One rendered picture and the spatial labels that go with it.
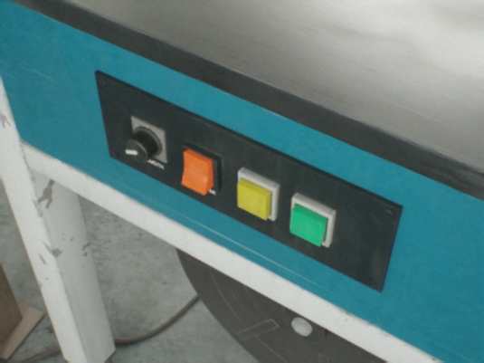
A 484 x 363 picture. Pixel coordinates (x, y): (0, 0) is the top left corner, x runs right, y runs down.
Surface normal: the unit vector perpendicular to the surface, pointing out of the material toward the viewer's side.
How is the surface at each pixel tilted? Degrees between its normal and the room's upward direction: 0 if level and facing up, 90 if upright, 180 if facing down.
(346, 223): 90
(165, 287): 0
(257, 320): 90
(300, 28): 0
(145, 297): 0
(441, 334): 90
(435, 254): 90
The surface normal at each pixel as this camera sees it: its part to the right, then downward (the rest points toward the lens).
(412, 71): 0.00, -0.70
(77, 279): 0.84, 0.40
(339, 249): -0.55, 0.60
